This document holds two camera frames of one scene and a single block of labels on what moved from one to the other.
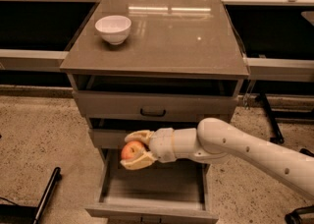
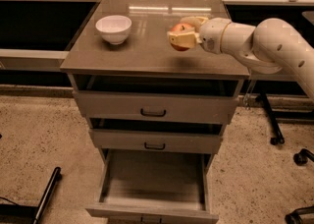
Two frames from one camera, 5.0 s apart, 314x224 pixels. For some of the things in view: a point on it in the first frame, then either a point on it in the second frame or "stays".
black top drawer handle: (153, 114) stays
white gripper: (162, 144) to (211, 35)
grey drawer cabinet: (146, 62) stays
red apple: (131, 149) to (181, 28)
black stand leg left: (57, 174) stays
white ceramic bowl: (114, 28) stays
